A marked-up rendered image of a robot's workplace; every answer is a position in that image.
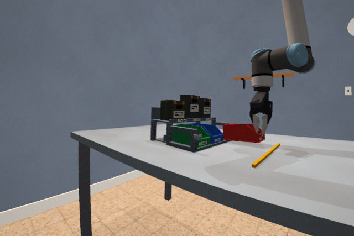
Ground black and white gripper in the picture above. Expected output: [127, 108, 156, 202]
[249, 86, 273, 137]

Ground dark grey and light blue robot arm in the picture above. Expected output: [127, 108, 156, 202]
[250, 0, 315, 108]

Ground red bin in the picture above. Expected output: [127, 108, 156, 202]
[223, 124, 264, 143]

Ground grey metal bin rack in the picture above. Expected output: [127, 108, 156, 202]
[150, 107, 230, 153]

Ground yellow bar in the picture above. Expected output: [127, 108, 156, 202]
[252, 143, 280, 168]

